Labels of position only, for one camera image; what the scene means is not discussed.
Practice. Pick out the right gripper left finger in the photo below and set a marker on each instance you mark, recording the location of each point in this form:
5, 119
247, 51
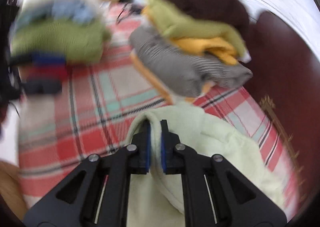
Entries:
96, 192

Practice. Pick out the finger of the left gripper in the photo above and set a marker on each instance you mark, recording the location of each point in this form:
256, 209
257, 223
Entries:
38, 59
42, 87

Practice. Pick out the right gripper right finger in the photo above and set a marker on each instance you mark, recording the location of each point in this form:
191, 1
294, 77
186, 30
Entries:
215, 193

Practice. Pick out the light green sweater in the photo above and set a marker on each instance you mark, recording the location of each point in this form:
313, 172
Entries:
156, 198

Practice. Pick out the green knitted folded sweater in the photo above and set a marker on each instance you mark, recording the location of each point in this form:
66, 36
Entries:
77, 43

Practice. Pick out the red plaid bed sheet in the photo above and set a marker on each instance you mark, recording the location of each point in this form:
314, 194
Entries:
97, 104

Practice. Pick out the light blue knitted sweater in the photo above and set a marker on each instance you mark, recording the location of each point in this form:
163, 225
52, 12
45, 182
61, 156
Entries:
75, 10

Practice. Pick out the grey striped folded garment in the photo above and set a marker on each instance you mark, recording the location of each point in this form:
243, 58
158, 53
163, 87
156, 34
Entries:
184, 74

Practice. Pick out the olive green folded garment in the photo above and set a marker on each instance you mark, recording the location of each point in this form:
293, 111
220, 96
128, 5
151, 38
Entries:
172, 23

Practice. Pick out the dark brown wooden headboard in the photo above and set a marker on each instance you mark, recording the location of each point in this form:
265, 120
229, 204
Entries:
285, 83

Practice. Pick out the yellow folded garment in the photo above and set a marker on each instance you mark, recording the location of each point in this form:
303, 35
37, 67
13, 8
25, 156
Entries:
196, 46

